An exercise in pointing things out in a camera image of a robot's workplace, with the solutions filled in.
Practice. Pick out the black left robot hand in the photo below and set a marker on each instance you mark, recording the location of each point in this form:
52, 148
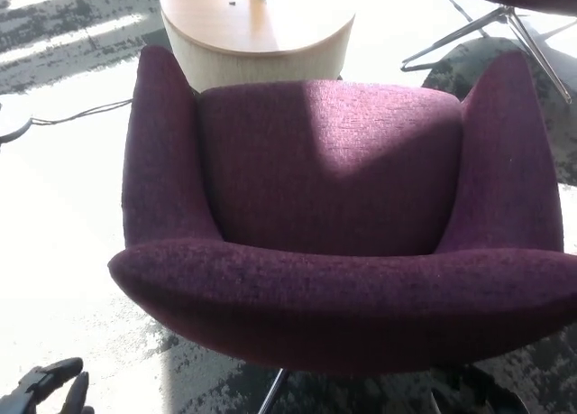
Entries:
40, 382

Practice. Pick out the floor lamp base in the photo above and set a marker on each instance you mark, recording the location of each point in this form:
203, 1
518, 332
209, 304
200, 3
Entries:
18, 130

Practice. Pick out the round wooden side table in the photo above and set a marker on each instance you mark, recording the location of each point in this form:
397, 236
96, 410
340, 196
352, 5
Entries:
252, 30

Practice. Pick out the purple fabric armchair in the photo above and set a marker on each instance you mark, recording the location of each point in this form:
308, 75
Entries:
324, 184

